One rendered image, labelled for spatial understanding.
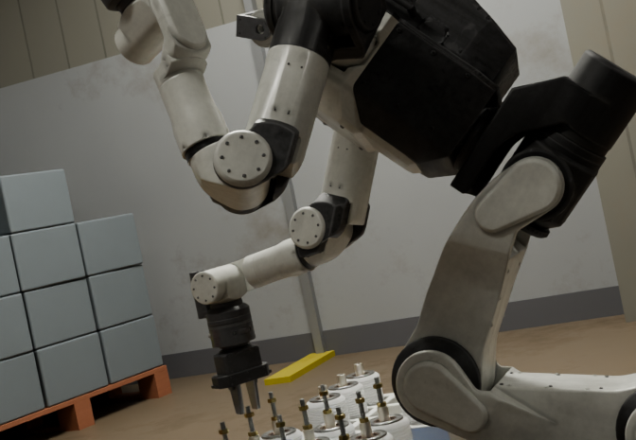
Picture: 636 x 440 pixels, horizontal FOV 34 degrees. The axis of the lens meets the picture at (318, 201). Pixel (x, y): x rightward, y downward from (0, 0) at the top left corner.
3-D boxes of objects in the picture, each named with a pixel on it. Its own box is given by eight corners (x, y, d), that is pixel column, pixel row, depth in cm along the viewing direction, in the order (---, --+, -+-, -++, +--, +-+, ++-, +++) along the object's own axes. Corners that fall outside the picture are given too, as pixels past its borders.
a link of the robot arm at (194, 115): (159, 108, 151) (206, 228, 146) (154, 77, 142) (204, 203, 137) (228, 84, 154) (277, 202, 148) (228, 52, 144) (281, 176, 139)
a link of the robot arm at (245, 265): (229, 297, 216) (282, 279, 210) (204, 306, 208) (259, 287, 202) (220, 267, 216) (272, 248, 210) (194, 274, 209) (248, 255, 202)
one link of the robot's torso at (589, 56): (657, 89, 162) (559, 29, 167) (650, 87, 150) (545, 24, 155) (556, 237, 170) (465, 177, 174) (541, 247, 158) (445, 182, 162)
